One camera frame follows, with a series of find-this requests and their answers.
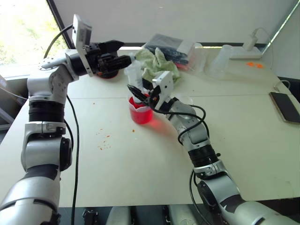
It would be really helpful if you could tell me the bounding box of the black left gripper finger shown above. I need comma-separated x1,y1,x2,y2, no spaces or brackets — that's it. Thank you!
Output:
100,40,125,55
108,55,133,71

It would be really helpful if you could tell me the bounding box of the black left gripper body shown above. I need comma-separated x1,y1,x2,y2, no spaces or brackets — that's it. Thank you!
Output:
84,42,112,76

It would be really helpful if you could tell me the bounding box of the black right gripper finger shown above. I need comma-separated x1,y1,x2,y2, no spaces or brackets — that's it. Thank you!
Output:
142,78,154,91
127,84,150,105

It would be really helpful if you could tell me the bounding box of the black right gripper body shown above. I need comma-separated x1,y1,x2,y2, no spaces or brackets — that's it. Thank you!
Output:
148,86,161,109

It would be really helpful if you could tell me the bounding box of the clear plastic bottle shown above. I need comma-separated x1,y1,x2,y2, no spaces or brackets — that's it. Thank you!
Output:
125,53,145,94

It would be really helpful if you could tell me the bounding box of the red round cup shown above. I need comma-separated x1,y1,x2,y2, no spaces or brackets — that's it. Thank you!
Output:
97,70,119,80

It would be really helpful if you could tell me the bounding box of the clear cup with red liquid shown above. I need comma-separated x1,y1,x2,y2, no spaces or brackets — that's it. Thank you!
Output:
127,92,155,125

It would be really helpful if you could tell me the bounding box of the empty clear plastic cup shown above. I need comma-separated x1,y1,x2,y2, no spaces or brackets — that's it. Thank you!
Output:
208,44,233,79

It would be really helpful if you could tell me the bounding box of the light green towel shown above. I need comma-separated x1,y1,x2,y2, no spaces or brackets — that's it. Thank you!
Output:
135,47,182,85

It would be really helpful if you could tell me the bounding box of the plastic bag with dark items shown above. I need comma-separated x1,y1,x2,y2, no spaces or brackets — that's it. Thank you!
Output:
142,33,204,71

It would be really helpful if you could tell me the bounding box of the white charger plug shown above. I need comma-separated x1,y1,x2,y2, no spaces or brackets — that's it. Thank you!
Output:
243,28,260,51

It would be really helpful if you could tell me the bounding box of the smartphone with dark screen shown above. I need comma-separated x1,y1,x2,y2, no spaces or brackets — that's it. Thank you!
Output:
269,91,300,124

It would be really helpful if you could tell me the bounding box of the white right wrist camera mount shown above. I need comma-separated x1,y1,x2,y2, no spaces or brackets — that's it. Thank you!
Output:
151,71,175,111

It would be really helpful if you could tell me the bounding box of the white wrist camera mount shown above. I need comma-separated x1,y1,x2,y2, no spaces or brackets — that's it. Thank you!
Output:
151,71,175,111
71,14,99,77

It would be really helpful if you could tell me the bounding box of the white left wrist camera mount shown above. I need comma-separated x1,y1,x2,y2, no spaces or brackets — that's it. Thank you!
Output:
71,14,99,77

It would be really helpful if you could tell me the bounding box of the black window frame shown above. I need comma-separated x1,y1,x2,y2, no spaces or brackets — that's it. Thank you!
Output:
45,0,74,50

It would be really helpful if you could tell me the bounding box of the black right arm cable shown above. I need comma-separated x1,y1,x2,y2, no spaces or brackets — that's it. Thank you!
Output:
147,100,223,225

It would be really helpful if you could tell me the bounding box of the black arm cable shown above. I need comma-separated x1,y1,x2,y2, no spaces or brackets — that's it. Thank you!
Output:
147,100,223,225
43,23,80,225

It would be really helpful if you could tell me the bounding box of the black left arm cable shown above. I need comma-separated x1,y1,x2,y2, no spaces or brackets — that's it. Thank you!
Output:
43,23,80,225

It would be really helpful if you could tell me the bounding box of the white phone cable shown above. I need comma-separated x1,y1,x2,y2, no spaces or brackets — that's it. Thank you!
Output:
274,80,300,104

